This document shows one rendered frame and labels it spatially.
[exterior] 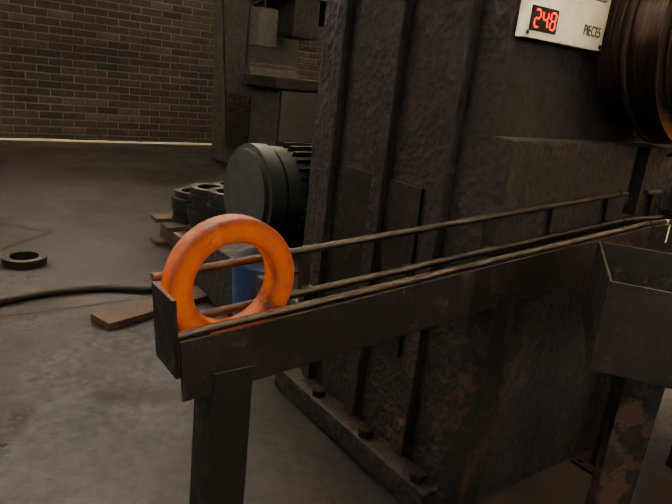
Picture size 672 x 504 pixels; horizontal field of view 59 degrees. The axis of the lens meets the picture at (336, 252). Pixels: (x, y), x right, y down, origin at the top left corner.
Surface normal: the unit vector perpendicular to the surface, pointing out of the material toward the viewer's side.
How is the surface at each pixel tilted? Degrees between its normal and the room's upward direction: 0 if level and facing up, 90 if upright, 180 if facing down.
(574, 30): 90
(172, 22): 90
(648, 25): 91
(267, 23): 90
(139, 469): 0
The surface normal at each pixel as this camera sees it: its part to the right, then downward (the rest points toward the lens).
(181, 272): 0.57, 0.29
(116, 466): 0.11, -0.95
